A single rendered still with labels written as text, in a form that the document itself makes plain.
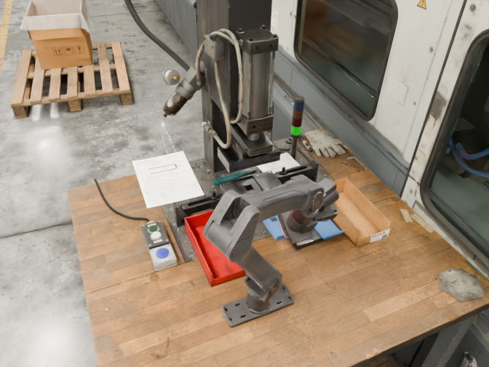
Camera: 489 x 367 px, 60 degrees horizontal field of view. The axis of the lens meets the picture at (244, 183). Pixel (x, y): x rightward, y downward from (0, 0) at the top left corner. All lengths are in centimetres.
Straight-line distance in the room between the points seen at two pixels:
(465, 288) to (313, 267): 44
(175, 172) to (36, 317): 119
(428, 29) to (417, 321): 92
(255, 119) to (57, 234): 188
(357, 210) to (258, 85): 60
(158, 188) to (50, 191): 170
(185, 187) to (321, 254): 57
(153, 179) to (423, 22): 109
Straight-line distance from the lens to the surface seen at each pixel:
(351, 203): 158
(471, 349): 176
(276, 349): 118
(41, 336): 244
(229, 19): 121
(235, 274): 128
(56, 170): 341
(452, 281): 142
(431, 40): 158
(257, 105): 125
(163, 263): 132
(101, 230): 150
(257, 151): 131
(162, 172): 169
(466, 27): 141
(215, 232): 91
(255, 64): 120
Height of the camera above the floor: 192
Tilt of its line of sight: 39 degrees down
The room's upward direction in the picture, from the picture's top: 1 degrees clockwise
